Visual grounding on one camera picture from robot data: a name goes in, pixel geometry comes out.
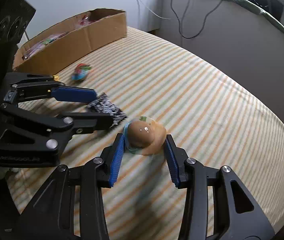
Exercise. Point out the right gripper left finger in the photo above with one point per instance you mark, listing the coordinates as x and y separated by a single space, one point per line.
112 158

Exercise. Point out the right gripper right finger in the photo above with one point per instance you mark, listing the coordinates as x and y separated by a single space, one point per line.
175 158

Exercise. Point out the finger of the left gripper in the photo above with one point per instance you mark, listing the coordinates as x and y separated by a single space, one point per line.
88 122
73 94

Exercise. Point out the red blue jelly cup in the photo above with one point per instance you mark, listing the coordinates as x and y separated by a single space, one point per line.
81 72

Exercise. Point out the black silver snack packet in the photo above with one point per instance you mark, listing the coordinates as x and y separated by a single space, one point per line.
102 104

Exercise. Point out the clear red-printed snack bag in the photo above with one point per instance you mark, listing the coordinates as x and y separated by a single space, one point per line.
84 21

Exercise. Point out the cardboard box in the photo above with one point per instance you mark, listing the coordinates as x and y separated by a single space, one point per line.
110 26

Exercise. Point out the striped cream tablecloth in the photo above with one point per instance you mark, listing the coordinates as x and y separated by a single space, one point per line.
212 117

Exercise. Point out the pink packet in box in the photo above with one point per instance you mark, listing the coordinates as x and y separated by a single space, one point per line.
40 45

